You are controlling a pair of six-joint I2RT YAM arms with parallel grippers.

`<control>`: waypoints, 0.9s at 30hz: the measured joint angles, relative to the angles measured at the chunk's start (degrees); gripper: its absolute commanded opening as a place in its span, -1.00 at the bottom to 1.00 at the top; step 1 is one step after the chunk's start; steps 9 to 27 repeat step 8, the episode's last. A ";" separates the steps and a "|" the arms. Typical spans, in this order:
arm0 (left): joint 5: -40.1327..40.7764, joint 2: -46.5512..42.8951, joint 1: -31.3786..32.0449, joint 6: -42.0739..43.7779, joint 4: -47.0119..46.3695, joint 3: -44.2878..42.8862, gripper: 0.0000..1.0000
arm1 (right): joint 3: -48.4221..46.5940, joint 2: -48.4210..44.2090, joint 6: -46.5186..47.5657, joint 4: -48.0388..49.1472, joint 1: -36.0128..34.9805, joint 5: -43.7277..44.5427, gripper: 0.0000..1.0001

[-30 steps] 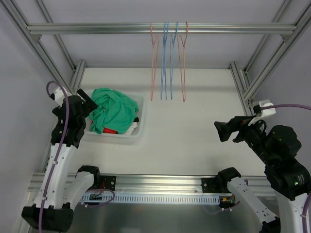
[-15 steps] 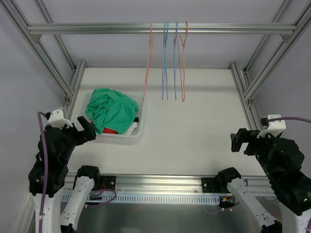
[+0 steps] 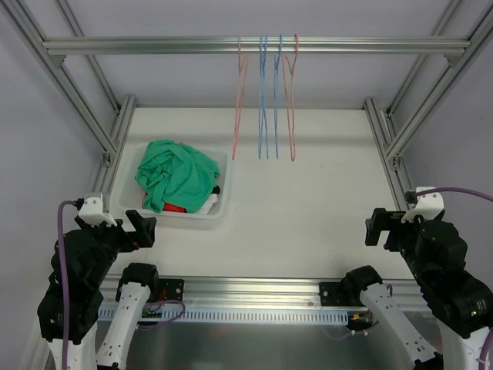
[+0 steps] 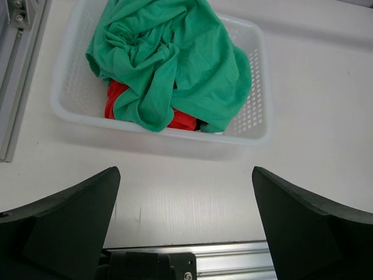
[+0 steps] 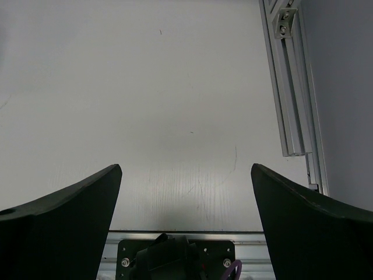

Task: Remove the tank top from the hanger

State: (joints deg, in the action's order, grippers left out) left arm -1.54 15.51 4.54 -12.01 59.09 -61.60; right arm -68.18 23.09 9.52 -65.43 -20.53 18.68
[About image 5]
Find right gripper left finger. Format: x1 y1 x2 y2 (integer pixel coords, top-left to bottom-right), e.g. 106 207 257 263
1 164 122 279

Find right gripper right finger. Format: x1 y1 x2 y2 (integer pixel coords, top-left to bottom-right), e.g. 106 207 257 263
251 163 372 279

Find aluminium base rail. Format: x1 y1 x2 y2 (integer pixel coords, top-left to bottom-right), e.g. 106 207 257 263
96 231 276 279

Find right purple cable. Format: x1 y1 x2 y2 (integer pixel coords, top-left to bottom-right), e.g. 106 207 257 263
223 259 244 280

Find aluminium frame right posts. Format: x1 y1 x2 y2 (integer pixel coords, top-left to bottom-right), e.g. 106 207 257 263
259 1 329 195

